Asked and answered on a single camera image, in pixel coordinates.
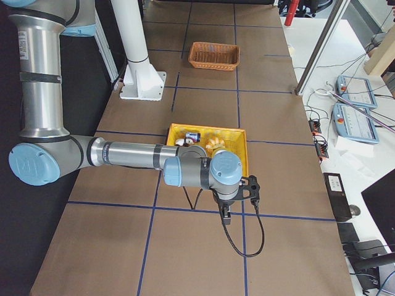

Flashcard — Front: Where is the orange black connector block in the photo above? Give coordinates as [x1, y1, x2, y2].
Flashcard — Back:
[313, 135, 329, 161]

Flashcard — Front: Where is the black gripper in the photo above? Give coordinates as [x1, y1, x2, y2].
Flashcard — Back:
[212, 191, 235, 224]

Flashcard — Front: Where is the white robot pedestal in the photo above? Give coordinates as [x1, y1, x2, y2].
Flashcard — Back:
[111, 0, 167, 101]

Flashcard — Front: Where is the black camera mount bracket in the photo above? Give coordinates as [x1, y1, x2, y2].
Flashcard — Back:
[233, 175, 260, 204]

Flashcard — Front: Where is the black monitor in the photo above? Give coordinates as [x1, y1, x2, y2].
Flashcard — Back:
[362, 171, 395, 251]

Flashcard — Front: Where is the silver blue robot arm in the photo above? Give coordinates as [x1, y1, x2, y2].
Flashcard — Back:
[6, 1, 245, 224]

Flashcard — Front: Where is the upper teach pendant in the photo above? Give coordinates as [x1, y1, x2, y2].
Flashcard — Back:
[336, 75, 378, 109]

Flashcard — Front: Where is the blue white small can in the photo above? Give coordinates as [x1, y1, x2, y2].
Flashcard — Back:
[185, 132, 201, 142]

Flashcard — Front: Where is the panda toy figure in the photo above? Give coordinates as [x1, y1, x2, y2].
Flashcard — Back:
[175, 138, 194, 147]

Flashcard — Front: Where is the red cylinder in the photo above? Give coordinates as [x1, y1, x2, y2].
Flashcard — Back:
[284, 0, 299, 27]

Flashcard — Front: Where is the aluminium frame post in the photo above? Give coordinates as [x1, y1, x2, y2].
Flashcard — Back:
[295, 0, 350, 96]

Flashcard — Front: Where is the brown wicker basket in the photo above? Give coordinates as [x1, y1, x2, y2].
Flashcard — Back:
[188, 42, 240, 71]

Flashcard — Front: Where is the yellow plastic basket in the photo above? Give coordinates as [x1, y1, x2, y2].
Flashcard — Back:
[166, 123, 249, 176]

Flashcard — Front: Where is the teach pendant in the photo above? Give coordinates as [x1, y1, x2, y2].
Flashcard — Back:
[333, 103, 380, 144]
[336, 75, 378, 109]

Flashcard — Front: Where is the lower teach pendant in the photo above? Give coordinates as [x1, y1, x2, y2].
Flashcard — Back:
[333, 103, 380, 144]

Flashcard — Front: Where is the black box on desk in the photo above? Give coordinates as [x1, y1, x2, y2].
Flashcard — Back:
[323, 173, 352, 222]

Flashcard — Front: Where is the toy croissant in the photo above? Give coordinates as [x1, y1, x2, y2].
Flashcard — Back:
[206, 137, 226, 155]

